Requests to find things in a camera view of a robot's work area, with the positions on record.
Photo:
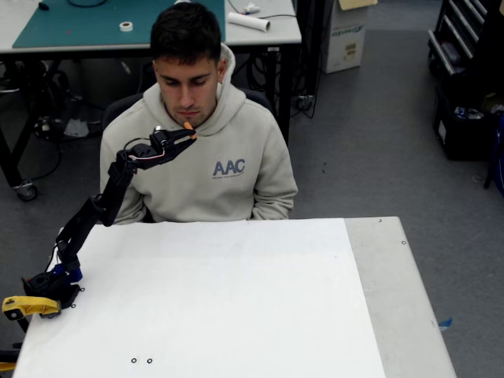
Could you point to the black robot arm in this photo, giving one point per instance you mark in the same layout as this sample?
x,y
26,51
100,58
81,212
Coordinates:
x,y
90,212

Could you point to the white tape roll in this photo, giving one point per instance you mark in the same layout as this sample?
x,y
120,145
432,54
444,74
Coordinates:
x,y
126,26

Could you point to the green cutting mat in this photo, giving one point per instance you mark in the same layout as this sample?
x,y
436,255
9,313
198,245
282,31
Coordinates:
x,y
78,23

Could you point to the blue tape scrap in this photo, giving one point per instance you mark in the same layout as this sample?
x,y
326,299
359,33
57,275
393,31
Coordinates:
x,y
445,323

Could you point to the white cardboard box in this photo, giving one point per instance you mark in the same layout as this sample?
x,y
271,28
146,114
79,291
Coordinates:
x,y
344,43

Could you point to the small black object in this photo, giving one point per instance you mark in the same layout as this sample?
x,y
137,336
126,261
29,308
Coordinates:
x,y
43,6

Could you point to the small white crumpled object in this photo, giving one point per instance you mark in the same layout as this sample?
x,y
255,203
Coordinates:
x,y
251,8

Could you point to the white paper tube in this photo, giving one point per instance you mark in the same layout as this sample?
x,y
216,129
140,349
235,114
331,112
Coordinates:
x,y
248,21

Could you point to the black storage bin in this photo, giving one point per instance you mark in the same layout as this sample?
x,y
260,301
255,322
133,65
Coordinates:
x,y
456,138

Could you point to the large white paper sheet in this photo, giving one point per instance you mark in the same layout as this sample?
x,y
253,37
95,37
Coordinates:
x,y
216,295

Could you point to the black tool chest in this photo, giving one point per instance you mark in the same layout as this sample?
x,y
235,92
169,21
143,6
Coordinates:
x,y
456,27

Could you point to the black office chair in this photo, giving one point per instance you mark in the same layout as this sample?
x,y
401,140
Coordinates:
x,y
118,108

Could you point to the manila folder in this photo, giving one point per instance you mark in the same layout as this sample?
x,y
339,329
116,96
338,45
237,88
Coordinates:
x,y
356,3

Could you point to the man in beige hoodie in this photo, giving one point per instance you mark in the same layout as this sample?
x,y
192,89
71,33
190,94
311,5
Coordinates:
x,y
204,185

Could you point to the blue object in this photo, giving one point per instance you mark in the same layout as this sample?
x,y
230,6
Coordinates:
x,y
498,157

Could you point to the workbench caster wheel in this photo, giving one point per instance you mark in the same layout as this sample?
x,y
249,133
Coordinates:
x,y
27,191

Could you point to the orange snack piece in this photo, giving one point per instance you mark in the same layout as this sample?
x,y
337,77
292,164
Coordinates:
x,y
190,127

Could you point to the grey workbench with black legs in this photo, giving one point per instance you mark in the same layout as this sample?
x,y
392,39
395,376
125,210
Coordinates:
x,y
260,37

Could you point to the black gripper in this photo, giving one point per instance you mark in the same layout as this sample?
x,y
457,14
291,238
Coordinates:
x,y
172,146

